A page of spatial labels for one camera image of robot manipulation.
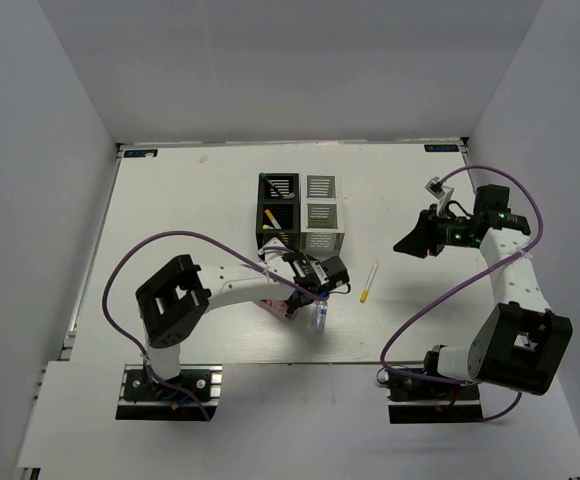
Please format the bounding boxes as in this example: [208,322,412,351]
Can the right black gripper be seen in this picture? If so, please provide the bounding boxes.
[394,204,478,259]

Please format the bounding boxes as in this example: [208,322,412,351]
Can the white marker yellow cap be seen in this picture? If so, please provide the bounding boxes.
[264,209,281,230]

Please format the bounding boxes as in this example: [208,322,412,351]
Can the green gel pen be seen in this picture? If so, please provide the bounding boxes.
[259,172,283,198]

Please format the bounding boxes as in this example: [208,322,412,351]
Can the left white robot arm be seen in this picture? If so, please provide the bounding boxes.
[135,246,350,399]

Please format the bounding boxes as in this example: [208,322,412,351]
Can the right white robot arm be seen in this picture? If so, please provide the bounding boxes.
[393,185,573,399]

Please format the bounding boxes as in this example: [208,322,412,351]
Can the blue spray bottle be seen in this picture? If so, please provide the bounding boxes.
[310,299,328,335]

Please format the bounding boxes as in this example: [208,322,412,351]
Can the white slotted pen holder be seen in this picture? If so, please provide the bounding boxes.
[300,174,345,259]

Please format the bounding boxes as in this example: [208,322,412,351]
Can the pink cap candy tube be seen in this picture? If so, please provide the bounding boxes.
[258,300,296,321]

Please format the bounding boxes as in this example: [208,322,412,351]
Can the right corner label sticker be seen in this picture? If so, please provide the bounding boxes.
[423,144,460,153]

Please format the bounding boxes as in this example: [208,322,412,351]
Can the corner label sticker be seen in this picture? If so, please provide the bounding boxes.
[123,149,158,158]
[423,144,460,153]

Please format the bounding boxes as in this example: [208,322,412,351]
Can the black slotted pen holder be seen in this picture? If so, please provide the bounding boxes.
[255,173,301,251]

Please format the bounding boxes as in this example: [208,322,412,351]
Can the left corner label sticker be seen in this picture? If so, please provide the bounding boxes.
[123,149,158,158]

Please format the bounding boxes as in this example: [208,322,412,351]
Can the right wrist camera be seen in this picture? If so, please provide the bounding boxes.
[425,177,454,216]

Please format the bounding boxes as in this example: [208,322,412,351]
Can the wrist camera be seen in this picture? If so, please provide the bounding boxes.
[258,238,296,269]
[425,177,454,216]

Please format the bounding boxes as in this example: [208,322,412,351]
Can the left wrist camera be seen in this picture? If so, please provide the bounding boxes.
[258,238,296,269]

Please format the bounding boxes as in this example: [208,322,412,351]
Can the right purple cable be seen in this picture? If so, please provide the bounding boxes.
[378,165,545,422]

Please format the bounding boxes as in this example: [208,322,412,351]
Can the purple cable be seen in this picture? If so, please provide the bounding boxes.
[100,230,329,421]
[378,165,545,422]

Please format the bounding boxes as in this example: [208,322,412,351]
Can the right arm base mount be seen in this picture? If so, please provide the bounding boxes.
[376,368,484,425]

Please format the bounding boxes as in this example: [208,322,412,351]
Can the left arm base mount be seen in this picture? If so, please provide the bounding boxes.
[115,364,223,422]

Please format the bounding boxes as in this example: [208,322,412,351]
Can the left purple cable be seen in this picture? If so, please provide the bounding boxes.
[100,230,329,421]

